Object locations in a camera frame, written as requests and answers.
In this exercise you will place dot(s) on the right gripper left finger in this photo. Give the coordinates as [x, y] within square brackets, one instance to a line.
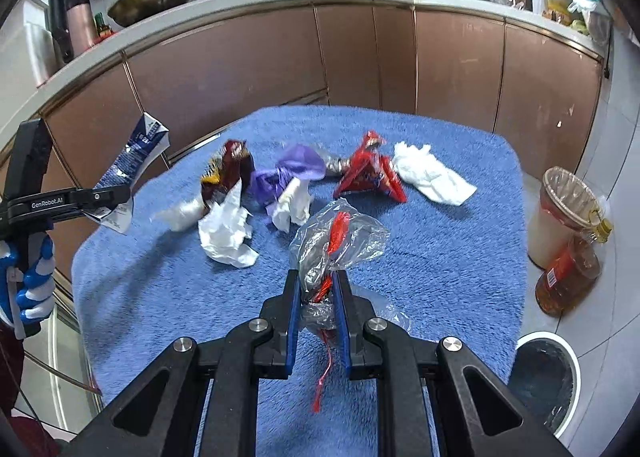
[200, 395]

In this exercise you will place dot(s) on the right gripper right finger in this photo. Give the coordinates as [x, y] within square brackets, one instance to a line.
[432, 398]

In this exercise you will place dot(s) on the blue white milk carton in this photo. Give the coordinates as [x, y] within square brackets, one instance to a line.
[130, 171]

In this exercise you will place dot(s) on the white tissue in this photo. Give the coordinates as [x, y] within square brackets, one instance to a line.
[418, 167]

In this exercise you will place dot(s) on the red snack wrapper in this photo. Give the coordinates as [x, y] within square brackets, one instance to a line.
[368, 170]

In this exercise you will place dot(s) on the dark red sleeve forearm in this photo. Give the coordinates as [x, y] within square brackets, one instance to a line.
[11, 369]

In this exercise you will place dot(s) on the white round trash bin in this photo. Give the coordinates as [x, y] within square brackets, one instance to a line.
[547, 379]

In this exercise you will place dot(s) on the brown kitchen cabinets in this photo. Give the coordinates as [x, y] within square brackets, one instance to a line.
[525, 78]

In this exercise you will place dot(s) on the blue white gloved left hand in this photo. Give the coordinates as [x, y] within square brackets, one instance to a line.
[32, 290]

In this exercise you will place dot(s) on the white plastic scrap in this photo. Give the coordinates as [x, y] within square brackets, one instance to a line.
[183, 215]

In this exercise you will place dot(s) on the blue towel mat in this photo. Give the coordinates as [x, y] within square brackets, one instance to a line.
[453, 270]

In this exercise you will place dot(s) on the white crumpled paper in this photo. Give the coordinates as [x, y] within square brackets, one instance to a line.
[224, 230]

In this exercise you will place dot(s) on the amber cooking oil bottle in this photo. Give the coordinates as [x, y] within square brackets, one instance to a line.
[575, 271]

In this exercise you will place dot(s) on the dark brown snack wrapper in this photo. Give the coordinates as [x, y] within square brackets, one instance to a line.
[233, 164]

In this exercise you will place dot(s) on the small white tissue ball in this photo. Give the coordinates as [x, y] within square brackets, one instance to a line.
[292, 207]

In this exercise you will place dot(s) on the beige bin with liner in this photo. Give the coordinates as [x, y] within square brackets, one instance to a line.
[566, 207]

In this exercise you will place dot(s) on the purple crumpled glove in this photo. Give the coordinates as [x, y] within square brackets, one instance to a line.
[298, 161]

